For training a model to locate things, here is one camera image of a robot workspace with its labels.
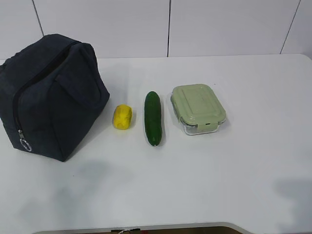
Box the green cucumber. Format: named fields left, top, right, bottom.
left=144, top=91, right=162, bottom=146

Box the yellow lemon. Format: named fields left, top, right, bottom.
left=113, top=104, right=133, bottom=130

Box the glass container with green lid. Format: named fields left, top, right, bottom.
left=170, top=84, right=226, bottom=136

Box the dark navy insulated lunch bag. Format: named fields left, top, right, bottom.
left=0, top=34, right=110, bottom=162

